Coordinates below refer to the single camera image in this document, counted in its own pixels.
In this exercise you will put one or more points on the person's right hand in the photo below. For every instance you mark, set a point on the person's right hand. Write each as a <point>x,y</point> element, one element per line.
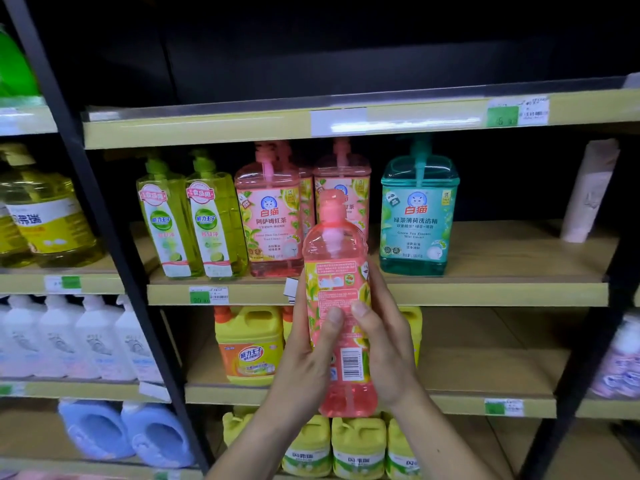
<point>395,364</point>

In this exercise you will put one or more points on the yellow dish soap pump bottle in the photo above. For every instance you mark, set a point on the yellow dish soap pump bottle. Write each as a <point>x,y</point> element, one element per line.
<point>50,224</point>
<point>12,244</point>

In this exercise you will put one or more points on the green white price tag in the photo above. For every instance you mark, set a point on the green white price tag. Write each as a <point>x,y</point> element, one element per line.
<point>10,119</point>
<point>62,284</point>
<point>209,295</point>
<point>504,407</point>
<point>11,389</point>
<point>517,112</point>
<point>166,475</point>

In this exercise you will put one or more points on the pale purple white pack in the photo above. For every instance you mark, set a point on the pale purple white pack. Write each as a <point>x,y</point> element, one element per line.
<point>620,364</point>

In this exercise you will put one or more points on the wooden shelf rack black frame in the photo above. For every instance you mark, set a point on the wooden shelf rack black frame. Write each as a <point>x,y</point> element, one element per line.
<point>500,244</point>

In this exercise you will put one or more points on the blank white shelf label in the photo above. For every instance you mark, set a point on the blank white shelf label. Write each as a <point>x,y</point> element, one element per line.
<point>631,80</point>
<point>339,122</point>

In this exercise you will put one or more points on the round green hand wash bottle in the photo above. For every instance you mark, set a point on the round green hand wash bottle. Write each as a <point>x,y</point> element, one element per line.
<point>15,69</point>

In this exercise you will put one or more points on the plain white label card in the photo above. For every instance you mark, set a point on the plain white label card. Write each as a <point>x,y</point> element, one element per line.
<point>291,289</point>
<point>154,391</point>

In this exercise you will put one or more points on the teal green detergent bottle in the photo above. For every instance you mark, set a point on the teal green detergent bottle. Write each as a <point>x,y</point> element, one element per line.
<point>417,229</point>

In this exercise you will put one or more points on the person's left hand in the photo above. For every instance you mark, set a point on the person's left hand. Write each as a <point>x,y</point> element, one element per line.
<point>295,374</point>

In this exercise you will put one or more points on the slim green dish soap bottle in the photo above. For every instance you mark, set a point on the slim green dish soap bottle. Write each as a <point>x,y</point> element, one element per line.
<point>165,229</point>

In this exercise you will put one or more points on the person's left forearm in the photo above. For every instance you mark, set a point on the person's left forearm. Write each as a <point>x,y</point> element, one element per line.
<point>250,449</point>

